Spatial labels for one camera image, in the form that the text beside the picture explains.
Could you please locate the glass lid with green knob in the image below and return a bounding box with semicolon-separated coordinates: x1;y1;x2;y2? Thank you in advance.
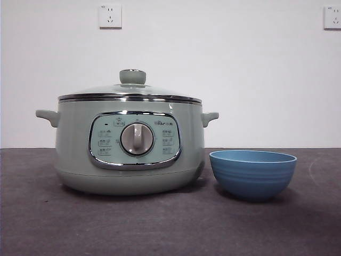
58;69;202;104

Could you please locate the pale green electric steamer pot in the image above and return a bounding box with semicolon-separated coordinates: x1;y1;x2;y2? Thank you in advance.
35;93;220;197

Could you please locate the blue ribbed bowl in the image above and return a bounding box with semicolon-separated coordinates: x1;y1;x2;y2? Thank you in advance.
208;149;298;202

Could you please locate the white wall socket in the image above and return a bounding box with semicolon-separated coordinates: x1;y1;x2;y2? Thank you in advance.
323;5;341;30
99;3;123;29

